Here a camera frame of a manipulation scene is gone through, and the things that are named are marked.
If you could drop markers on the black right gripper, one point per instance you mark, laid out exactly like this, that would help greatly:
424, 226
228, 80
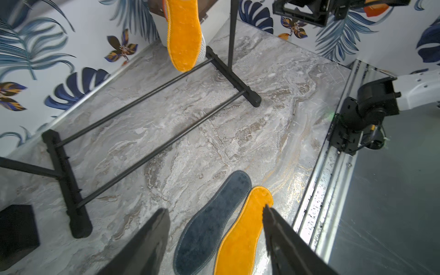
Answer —
317, 12

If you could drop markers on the black garment rack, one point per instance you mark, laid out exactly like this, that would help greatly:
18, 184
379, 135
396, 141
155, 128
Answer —
82, 87

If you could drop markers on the white shoe insole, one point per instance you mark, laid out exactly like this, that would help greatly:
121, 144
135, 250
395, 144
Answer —
202, 52

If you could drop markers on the small black box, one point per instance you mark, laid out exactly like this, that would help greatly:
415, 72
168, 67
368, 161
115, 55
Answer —
19, 234

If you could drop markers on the dark grey shoe insole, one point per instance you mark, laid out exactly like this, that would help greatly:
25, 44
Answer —
202, 235

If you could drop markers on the brown lid storage box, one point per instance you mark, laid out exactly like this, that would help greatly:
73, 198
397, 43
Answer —
212, 15

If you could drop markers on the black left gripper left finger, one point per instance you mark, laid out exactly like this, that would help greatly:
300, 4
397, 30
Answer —
144, 253

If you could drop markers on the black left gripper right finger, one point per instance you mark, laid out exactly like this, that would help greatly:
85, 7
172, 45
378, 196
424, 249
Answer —
289, 254

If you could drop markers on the orange shoe insole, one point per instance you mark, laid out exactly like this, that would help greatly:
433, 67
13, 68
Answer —
237, 252
184, 33

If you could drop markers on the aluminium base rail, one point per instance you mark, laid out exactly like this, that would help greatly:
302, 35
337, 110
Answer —
318, 217

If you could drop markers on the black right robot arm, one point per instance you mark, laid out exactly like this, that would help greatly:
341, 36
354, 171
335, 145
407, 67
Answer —
359, 124

